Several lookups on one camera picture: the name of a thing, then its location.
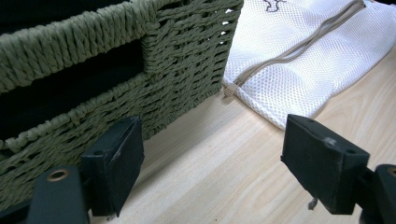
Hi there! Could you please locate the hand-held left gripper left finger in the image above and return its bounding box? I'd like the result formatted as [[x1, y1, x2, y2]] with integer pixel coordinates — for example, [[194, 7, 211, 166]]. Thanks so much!
[[80, 116, 146, 218]]

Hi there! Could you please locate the white mesh laundry bag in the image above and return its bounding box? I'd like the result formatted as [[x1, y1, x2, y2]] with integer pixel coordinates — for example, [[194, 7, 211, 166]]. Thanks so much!
[[221, 0, 396, 131]]

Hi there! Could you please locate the green woven basket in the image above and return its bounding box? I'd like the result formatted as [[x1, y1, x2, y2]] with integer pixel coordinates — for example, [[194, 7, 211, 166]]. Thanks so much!
[[0, 0, 245, 213]]

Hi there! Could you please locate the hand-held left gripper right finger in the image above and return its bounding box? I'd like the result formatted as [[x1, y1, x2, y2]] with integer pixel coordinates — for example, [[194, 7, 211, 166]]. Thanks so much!
[[280, 113, 371, 216]]

